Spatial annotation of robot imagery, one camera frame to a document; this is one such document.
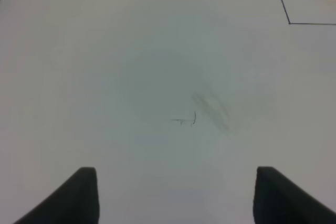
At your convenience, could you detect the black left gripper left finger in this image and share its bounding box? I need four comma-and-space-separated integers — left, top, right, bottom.
16, 167, 100, 223

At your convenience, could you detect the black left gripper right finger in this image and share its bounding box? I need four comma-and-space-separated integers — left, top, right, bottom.
253, 167, 335, 224

